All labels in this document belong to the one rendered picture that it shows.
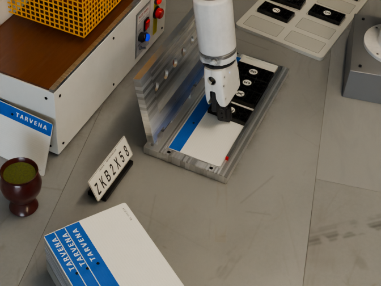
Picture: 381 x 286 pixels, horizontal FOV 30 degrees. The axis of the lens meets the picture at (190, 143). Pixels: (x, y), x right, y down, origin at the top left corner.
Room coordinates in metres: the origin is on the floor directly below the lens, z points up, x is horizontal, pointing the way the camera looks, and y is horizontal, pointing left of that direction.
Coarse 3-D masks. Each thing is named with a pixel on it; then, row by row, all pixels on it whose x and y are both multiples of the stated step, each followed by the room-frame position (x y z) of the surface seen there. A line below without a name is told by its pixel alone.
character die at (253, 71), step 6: (240, 66) 1.47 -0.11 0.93; (246, 66) 1.47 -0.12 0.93; (252, 66) 1.47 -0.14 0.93; (240, 72) 1.44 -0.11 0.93; (246, 72) 1.45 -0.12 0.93; (252, 72) 1.45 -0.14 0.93; (258, 72) 1.45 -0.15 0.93; (264, 72) 1.46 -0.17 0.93; (270, 72) 1.46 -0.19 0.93; (258, 78) 1.43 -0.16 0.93; (264, 78) 1.44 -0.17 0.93; (270, 78) 1.43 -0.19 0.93
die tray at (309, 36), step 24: (264, 0) 1.83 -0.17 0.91; (312, 0) 1.86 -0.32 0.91; (336, 0) 1.87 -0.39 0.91; (360, 0) 1.88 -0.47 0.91; (240, 24) 1.69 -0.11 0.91; (264, 24) 1.70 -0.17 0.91; (288, 24) 1.71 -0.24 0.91; (312, 24) 1.73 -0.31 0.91; (288, 48) 1.61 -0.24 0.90; (312, 48) 1.61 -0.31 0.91
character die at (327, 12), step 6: (312, 6) 1.80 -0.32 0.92; (318, 6) 1.81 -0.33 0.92; (312, 12) 1.77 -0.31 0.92; (318, 12) 1.77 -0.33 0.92; (324, 12) 1.78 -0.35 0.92; (330, 12) 1.78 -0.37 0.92; (336, 12) 1.79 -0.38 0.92; (324, 18) 1.75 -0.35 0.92; (330, 18) 1.76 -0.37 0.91; (336, 18) 1.76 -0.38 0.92; (342, 18) 1.76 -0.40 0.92; (336, 24) 1.74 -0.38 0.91
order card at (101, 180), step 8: (120, 144) 1.11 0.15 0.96; (128, 144) 1.13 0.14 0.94; (112, 152) 1.08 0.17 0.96; (120, 152) 1.10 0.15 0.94; (128, 152) 1.12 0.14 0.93; (104, 160) 1.06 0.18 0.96; (112, 160) 1.07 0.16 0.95; (120, 160) 1.09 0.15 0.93; (128, 160) 1.11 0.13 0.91; (104, 168) 1.04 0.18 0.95; (112, 168) 1.06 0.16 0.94; (120, 168) 1.08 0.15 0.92; (96, 176) 1.01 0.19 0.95; (104, 176) 1.03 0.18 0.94; (112, 176) 1.05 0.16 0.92; (88, 184) 0.99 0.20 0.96; (96, 184) 1.00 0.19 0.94; (104, 184) 1.02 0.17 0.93; (96, 192) 0.99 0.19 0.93; (104, 192) 1.01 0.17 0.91
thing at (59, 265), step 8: (48, 240) 0.80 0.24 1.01; (56, 240) 0.80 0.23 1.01; (48, 248) 0.79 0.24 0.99; (56, 248) 0.78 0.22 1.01; (48, 256) 0.79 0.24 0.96; (56, 256) 0.76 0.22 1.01; (64, 256) 0.76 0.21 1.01; (48, 264) 0.79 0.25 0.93; (56, 264) 0.76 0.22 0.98; (64, 264) 0.75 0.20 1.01; (72, 264) 0.75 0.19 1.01; (56, 272) 0.77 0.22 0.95; (64, 272) 0.73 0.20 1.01; (72, 272) 0.73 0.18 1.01; (56, 280) 0.77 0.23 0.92; (64, 280) 0.73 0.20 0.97; (72, 280) 0.71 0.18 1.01; (80, 280) 0.72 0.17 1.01
